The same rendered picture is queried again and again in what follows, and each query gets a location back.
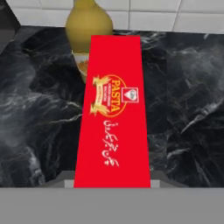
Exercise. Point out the red pasta box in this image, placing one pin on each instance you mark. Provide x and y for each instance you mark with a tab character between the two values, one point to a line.
115	140

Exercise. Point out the yellow-green bottle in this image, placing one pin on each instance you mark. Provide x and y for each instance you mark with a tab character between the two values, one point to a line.
87	26

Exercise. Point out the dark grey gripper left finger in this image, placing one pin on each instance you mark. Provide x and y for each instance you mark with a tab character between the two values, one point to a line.
62	180

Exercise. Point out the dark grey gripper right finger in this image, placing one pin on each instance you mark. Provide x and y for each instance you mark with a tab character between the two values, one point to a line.
163	181

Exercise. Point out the dark appliance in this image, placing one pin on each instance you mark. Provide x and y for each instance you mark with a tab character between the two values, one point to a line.
7	26

